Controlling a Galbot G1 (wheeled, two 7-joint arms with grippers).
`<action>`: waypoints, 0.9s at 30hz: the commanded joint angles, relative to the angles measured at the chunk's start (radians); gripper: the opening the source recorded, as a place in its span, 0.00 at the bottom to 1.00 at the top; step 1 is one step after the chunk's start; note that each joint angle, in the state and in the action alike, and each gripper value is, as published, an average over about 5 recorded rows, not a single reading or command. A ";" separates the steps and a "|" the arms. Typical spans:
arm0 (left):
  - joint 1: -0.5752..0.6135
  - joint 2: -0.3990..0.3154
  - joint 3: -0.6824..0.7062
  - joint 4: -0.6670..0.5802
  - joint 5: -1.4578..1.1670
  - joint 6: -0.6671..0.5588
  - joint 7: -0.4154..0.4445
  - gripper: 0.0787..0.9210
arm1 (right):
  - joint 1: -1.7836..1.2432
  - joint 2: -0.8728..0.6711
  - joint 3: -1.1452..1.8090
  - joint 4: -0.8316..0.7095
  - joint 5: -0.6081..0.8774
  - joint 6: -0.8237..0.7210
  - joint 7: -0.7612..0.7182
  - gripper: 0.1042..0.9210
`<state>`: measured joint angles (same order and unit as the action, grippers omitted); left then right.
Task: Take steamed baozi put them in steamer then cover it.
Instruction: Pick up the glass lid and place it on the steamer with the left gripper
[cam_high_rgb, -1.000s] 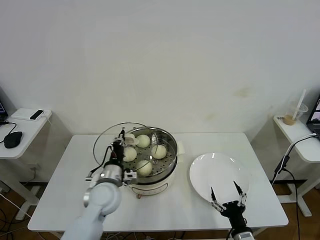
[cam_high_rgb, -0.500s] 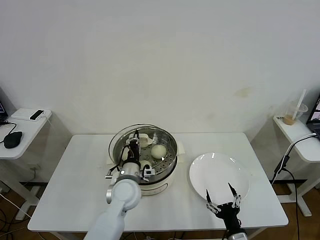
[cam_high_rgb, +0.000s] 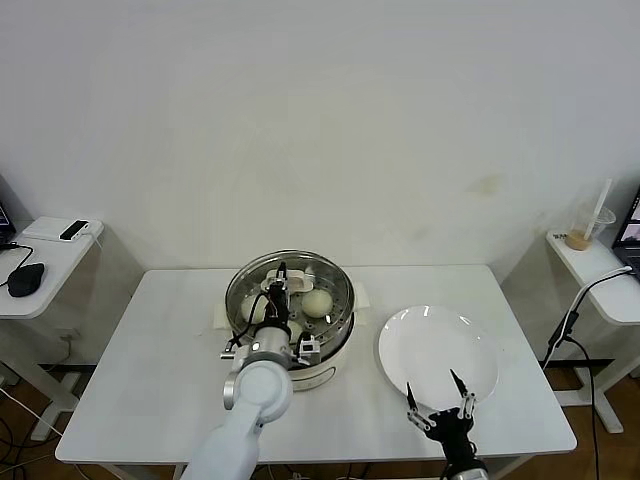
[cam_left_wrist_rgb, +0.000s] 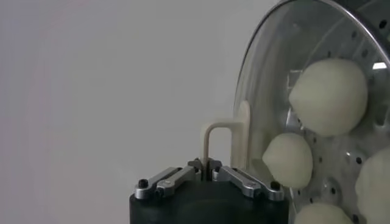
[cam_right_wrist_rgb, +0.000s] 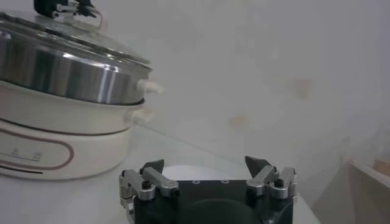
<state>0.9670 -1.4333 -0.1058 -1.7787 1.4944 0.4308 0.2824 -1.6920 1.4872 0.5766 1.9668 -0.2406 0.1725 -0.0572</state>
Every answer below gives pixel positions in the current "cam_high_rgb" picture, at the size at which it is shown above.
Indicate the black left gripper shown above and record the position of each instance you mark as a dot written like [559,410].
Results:
[279,310]

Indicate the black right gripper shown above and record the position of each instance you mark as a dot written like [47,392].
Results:
[452,432]

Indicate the white steamed baozi bun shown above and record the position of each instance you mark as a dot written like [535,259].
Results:
[297,329]
[250,310]
[317,305]

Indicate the round glass pot lid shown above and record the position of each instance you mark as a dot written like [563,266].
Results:
[330,280]

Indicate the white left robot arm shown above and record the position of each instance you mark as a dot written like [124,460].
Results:
[257,390]

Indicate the perforated steel steamer basket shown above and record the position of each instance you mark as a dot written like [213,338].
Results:
[337,334]

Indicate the round white plate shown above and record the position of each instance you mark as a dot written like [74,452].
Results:
[435,350]

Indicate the white electric cooker pot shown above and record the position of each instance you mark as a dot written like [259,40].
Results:
[325,372]

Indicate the large white work table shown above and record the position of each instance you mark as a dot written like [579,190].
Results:
[150,400]

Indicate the white side table with cup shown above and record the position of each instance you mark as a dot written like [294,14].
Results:
[600,280]

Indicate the small printed label sticker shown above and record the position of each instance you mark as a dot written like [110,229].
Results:
[561,236]

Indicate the small black white device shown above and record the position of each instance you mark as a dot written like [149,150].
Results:
[75,230]

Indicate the clear plastic drink cup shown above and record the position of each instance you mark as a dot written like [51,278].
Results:
[582,235]

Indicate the white side table with mouse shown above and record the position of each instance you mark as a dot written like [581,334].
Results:
[55,280]

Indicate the flat white box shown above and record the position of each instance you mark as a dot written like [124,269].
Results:
[45,229]

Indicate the laptop beside plastic cup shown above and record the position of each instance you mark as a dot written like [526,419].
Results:
[631,230]

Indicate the black computer mouse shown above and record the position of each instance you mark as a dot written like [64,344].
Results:
[27,280]

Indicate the laptop beside black mouse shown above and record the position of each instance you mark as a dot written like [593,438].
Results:
[4,220]

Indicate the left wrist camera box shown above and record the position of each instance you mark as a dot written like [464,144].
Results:
[308,347]

